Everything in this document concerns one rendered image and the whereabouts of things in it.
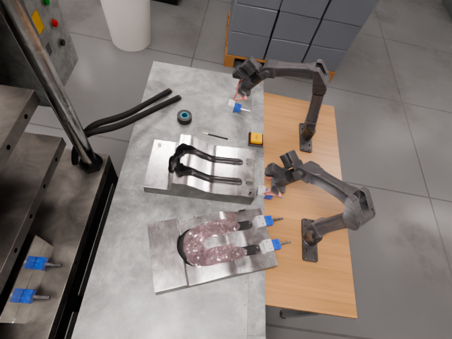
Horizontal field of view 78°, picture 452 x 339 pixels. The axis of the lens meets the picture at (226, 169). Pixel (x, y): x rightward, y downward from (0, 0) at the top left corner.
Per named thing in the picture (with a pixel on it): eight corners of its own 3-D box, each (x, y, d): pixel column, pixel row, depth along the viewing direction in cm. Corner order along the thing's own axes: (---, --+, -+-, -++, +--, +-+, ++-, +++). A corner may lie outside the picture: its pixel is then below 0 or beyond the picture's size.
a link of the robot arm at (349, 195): (293, 165, 108) (363, 208, 86) (309, 157, 111) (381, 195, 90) (292, 189, 115) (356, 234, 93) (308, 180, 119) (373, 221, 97)
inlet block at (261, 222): (278, 215, 129) (282, 211, 125) (282, 225, 127) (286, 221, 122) (252, 220, 126) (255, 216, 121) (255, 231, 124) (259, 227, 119)
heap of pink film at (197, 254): (238, 218, 122) (241, 212, 115) (249, 259, 114) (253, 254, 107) (179, 229, 116) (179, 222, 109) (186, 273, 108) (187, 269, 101)
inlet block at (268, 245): (286, 237, 124) (290, 234, 120) (290, 249, 122) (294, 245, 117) (259, 243, 121) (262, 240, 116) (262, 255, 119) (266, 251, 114)
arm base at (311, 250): (309, 256, 117) (325, 259, 117) (307, 212, 127) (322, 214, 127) (302, 260, 123) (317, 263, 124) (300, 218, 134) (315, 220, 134)
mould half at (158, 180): (251, 159, 146) (257, 144, 134) (250, 205, 133) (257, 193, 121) (155, 146, 141) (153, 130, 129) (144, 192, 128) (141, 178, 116)
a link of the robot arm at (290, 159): (273, 159, 117) (288, 151, 106) (288, 151, 121) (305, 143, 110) (286, 183, 117) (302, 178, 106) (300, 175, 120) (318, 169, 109)
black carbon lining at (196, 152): (242, 161, 136) (246, 150, 128) (241, 190, 128) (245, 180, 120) (171, 151, 133) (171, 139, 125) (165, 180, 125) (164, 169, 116)
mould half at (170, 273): (257, 212, 131) (264, 202, 122) (274, 268, 120) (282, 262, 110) (148, 231, 119) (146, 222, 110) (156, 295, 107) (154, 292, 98)
